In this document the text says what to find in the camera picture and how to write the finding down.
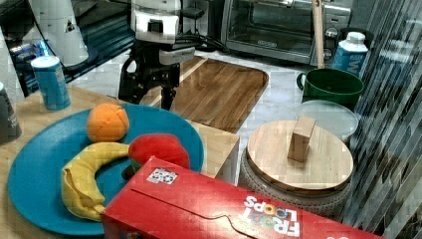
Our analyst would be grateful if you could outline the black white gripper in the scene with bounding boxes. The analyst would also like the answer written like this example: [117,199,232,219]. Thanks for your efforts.
[118,41,195,111]

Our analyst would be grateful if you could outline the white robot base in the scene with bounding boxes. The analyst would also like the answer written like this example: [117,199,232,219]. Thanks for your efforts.
[28,0,99,71]

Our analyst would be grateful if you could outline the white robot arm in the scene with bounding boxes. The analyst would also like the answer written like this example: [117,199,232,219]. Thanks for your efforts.
[118,0,195,111]

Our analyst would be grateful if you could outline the orange plush fruit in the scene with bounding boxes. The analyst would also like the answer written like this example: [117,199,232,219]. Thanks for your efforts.
[87,104,129,142]

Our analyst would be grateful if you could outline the red plush apple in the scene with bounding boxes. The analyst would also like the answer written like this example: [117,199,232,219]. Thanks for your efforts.
[121,133,190,180]

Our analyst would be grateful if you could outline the wooden cutting board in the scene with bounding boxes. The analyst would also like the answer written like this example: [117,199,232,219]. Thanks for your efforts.
[139,56,270,134]

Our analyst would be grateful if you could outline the blue salt shaker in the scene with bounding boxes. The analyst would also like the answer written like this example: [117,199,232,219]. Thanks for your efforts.
[31,56,71,111]

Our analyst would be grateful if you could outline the red Froot Loops box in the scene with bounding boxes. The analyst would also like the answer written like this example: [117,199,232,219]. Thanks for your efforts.
[102,158,384,239]

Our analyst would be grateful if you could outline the yellow plush banana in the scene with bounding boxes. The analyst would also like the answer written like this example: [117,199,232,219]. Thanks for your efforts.
[61,142,128,222]

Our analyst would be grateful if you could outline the silver toaster oven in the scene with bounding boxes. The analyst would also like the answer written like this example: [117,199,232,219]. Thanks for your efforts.
[221,0,353,66]

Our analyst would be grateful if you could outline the blue plate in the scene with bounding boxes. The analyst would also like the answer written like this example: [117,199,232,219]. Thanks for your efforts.
[8,104,204,238]

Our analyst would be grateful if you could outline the grey pepper shaker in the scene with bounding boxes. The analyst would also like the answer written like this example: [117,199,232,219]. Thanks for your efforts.
[0,83,22,144]

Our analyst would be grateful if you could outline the white jar with wooden lid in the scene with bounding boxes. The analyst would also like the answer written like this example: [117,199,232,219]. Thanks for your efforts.
[238,120,353,219]

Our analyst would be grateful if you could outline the green mug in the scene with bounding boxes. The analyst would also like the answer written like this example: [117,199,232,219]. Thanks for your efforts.
[297,69,364,111]

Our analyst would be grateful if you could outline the white blue bottle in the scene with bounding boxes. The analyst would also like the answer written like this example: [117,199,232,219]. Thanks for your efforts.
[332,32,368,77]

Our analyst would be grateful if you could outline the wooden spoon handle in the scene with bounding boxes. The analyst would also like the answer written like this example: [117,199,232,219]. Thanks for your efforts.
[312,0,324,69]

